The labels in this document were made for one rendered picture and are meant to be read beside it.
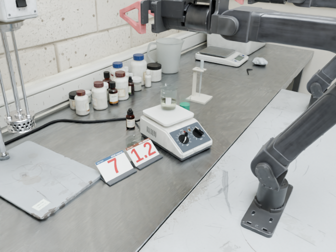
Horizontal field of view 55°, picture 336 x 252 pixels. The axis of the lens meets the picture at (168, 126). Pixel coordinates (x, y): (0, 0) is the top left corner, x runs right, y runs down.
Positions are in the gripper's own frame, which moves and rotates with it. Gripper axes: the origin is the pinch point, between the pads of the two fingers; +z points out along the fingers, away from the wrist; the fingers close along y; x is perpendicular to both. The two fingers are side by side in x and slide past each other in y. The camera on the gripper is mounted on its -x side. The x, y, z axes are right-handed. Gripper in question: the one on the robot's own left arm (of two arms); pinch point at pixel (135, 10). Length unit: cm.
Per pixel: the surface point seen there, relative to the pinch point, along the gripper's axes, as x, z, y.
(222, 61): 38, 16, -96
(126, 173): 39.8, -2.2, 9.0
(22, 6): -2.5, 9.6, 22.8
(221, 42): 34, 28, -121
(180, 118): 31.5, -6.0, -12.4
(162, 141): 37.1, -3.8, -6.4
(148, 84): 39, 29, -46
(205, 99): 39, 2, -47
